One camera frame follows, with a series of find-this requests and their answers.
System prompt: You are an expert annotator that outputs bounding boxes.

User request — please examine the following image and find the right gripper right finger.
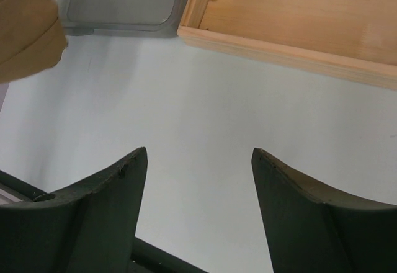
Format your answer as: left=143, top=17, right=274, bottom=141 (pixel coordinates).
left=251, top=148, right=396, bottom=272

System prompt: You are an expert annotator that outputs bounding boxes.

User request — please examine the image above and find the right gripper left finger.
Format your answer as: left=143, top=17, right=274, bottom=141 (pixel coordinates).
left=1, top=147, right=148, bottom=272

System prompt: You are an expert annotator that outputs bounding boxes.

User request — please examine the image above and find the clear grey plastic bin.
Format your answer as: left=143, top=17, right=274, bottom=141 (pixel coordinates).
left=56, top=0, right=187, bottom=38

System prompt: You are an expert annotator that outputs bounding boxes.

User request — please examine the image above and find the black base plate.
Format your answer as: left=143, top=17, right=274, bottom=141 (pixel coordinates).
left=1, top=171, right=203, bottom=272

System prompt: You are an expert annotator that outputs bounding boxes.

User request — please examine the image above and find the tan cloth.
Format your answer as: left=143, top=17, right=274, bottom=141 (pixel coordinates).
left=1, top=0, right=68, bottom=83

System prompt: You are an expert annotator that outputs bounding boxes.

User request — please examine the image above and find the wooden clothes rack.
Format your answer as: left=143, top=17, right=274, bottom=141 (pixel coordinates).
left=177, top=0, right=396, bottom=89

